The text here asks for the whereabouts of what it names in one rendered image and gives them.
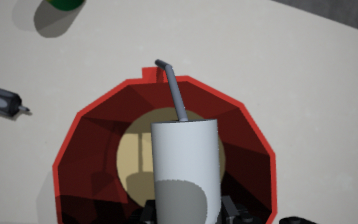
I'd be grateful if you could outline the red pail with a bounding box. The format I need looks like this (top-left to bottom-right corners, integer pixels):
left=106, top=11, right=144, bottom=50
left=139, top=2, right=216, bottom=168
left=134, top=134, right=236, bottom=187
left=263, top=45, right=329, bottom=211
left=52, top=59, right=277, bottom=224

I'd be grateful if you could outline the green drink can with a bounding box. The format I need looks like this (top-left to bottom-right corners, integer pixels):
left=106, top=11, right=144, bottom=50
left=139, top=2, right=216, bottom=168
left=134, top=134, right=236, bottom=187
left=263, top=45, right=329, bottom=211
left=46, top=0, right=85, bottom=11

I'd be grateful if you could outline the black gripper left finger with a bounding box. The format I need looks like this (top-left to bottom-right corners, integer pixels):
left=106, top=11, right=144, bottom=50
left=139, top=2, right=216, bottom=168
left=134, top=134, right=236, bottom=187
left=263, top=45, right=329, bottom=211
left=123, top=200, right=157, bottom=224

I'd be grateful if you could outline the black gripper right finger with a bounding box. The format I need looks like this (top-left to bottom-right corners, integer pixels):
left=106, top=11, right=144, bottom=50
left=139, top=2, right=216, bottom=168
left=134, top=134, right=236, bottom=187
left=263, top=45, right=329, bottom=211
left=221, top=196, right=317, bottom=224

